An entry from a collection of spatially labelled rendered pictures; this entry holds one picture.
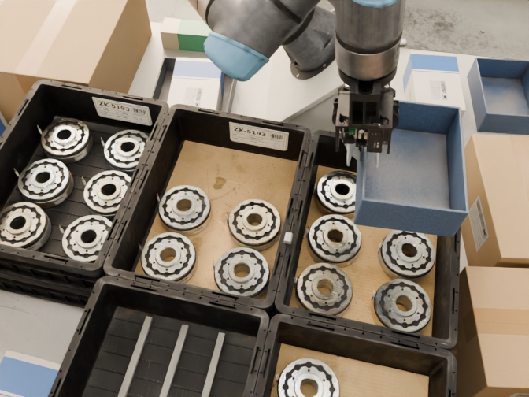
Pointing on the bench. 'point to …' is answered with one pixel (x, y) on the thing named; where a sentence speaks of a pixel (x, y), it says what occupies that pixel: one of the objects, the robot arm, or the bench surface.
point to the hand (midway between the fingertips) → (364, 150)
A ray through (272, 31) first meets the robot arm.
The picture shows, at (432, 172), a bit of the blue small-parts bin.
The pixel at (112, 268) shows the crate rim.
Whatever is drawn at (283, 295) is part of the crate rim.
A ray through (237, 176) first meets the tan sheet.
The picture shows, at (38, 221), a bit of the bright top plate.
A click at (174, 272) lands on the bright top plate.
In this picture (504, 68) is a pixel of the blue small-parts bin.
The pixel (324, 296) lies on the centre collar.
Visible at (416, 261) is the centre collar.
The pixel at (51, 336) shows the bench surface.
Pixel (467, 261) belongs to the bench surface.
